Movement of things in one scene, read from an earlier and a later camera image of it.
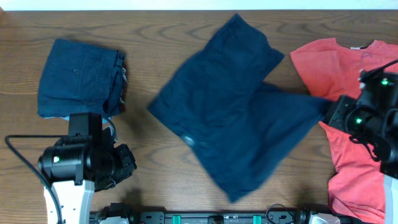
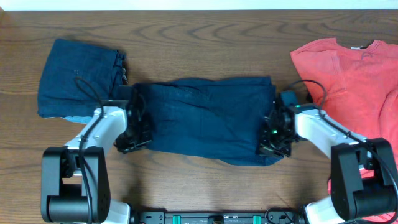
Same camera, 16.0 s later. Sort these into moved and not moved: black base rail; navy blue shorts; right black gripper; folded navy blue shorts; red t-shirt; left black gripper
Moved: right black gripper; navy blue shorts; left black gripper
Not moved: folded navy blue shorts; black base rail; red t-shirt
